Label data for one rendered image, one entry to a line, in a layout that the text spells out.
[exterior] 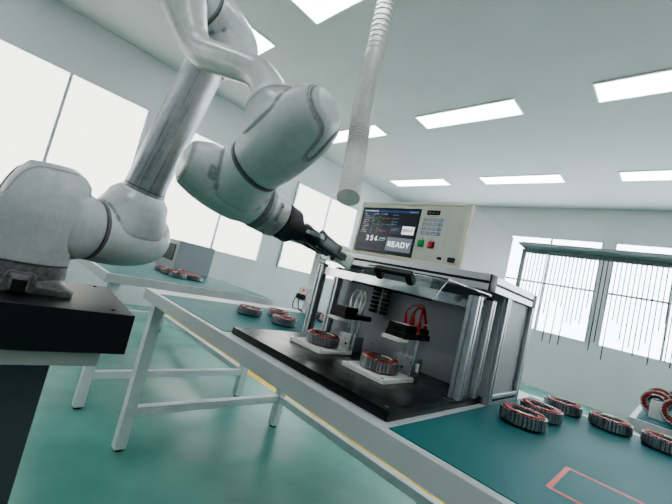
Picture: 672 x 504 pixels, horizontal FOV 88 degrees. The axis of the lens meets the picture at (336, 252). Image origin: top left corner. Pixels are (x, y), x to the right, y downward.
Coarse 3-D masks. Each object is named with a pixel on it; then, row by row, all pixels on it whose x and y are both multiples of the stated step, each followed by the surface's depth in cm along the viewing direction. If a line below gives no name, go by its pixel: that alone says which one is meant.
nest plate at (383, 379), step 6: (348, 366) 98; (354, 366) 96; (360, 366) 98; (360, 372) 95; (366, 372) 93; (372, 372) 95; (372, 378) 92; (378, 378) 90; (384, 378) 91; (390, 378) 93; (396, 378) 94; (402, 378) 96; (408, 378) 98; (384, 384) 90
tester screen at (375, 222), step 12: (372, 216) 131; (384, 216) 127; (396, 216) 124; (408, 216) 120; (360, 228) 134; (372, 228) 130; (384, 228) 126; (360, 240) 133; (384, 240) 125; (396, 252) 120
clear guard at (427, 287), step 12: (360, 276) 94; (372, 276) 92; (396, 276) 88; (420, 276) 85; (432, 276) 83; (384, 288) 85; (396, 288) 84; (408, 288) 82; (420, 288) 81; (432, 288) 79; (456, 288) 103; (468, 288) 90; (432, 300) 77
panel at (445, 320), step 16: (352, 288) 146; (368, 288) 140; (448, 288) 117; (352, 304) 144; (368, 304) 139; (400, 304) 129; (432, 304) 120; (448, 304) 116; (336, 320) 148; (352, 320) 142; (384, 320) 132; (400, 320) 127; (416, 320) 123; (432, 320) 119; (448, 320) 115; (496, 320) 105; (368, 336) 135; (432, 336) 117; (448, 336) 114; (496, 336) 104; (384, 352) 129; (432, 352) 116; (448, 352) 112; (432, 368) 115; (448, 368) 111; (480, 384) 104
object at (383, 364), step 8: (368, 352) 102; (360, 360) 99; (368, 360) 96; (376, 360) 95; (384, 360) 95; (392, 360) 100; (368, 368) 95; (376, 368) 94; (384, 368) 94; (392, 368) 95
